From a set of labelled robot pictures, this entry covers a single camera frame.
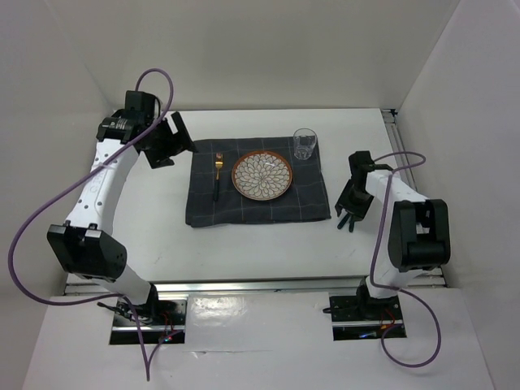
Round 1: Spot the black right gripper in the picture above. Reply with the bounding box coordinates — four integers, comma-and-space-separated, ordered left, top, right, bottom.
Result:
335, 179, 375, 223

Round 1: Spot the gold knife green handle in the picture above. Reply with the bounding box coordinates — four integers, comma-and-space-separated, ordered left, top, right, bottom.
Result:
337, 214, 350, 230

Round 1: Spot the aluminium front table rail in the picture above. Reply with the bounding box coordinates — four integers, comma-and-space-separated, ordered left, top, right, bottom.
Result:
64, 270, 447, 296

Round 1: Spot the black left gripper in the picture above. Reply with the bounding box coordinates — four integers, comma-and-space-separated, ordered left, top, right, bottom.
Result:
141, 111, 197, 169

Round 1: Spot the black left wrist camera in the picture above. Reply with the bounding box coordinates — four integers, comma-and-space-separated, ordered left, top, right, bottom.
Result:
124, 90, 159, 119

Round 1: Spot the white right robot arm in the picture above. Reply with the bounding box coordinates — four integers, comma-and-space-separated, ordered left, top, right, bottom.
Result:
335, 166, 451, 320

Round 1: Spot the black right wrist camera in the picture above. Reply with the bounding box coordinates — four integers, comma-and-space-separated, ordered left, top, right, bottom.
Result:
349, 150, 374, 176

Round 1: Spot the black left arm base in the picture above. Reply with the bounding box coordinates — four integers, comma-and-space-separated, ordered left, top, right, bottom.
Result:
97, 299, 188, 345

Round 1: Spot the dark checked cloth napkin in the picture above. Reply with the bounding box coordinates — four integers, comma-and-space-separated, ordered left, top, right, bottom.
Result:
185, 136, 331, 228

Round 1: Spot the aluminium right side rail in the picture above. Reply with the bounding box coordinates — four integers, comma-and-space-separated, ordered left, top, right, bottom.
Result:
381, 109, 417, 190

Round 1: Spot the floral plate orange rim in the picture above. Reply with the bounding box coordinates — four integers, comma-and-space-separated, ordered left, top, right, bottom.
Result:
232, 151, 293, 202

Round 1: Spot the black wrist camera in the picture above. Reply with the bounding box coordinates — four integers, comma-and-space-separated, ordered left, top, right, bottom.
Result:
124, 90, 159, 119
349, 150, 374, 176

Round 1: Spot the clear plastic cup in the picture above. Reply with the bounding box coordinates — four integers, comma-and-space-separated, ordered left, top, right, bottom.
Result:
293, 128, 318, 160

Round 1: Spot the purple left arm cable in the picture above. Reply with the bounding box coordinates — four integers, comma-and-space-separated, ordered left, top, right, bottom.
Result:
7, 68, 180, 382

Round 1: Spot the gold fork green handle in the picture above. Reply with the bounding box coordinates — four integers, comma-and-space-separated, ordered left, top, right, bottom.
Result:
213, 153, 223, 202

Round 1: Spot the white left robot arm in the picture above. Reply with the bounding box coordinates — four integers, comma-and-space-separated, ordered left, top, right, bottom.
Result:
47, 110, 196, 324

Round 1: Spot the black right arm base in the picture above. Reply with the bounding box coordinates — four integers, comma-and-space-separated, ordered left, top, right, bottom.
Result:
322, 294, 407, 341

